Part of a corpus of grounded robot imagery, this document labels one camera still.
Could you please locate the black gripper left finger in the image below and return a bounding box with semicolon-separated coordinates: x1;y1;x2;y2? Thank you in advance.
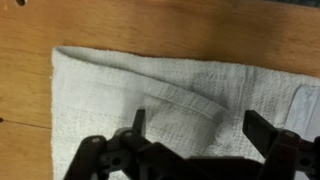
63;109;187;180

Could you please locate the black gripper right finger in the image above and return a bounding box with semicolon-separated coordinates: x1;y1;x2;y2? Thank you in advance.
242;110;320;180

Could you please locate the white cloth towel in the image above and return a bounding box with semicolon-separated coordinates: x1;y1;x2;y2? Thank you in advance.
51;46;320;180

